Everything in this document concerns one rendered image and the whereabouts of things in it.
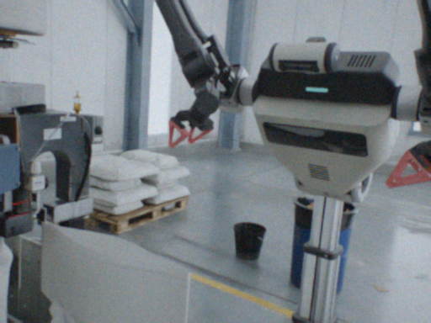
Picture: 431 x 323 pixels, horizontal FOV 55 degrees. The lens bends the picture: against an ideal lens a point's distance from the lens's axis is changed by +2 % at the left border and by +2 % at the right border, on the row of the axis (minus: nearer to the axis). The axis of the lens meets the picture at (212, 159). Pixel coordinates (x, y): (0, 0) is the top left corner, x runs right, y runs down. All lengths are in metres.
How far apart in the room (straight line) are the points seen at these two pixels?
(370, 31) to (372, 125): 7.96
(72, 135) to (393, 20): 8.10
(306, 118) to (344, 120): 0.10
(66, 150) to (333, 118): 0.77
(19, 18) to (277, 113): 0.67
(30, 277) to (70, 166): 0.82
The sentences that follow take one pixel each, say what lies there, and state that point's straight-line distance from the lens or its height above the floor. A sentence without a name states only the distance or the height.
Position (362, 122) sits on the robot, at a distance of 1.09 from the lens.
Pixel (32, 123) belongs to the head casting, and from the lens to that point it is 1.20.
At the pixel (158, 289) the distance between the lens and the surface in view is 0.97.
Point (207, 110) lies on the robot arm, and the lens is 0.99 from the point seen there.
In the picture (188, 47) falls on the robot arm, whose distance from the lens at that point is 1.04.
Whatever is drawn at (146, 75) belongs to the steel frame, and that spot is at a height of 1.57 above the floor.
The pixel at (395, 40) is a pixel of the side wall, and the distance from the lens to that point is 8.90.
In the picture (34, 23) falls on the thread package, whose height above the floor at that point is 1.55.
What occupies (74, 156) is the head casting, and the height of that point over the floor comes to 1.21.
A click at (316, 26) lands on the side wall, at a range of 9.33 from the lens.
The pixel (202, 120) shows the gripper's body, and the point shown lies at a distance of 1.08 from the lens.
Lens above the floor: 1.45
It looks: 10 degrees down
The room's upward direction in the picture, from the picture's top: 4 degrees clockwise
